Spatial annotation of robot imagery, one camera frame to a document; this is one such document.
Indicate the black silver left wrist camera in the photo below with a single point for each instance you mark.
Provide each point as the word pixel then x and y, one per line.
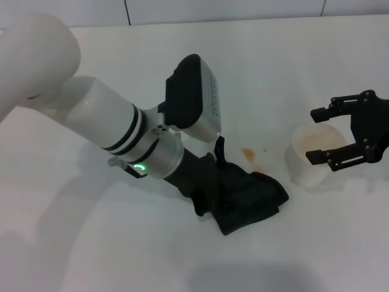
pixel 188 94

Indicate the orange liquid stain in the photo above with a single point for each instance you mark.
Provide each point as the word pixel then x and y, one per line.
pixel 248 153

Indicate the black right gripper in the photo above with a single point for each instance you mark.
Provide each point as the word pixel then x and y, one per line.
pixel 373 124

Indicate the white plastic cup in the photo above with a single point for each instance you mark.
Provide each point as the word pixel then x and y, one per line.
pixel 307 173

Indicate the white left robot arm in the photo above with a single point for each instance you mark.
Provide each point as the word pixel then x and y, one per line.
pixel 100 112

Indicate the dark blue rag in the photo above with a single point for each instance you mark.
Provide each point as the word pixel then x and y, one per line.
pixel 252 200

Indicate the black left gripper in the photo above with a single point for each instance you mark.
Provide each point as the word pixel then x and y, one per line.
pixel 194 176

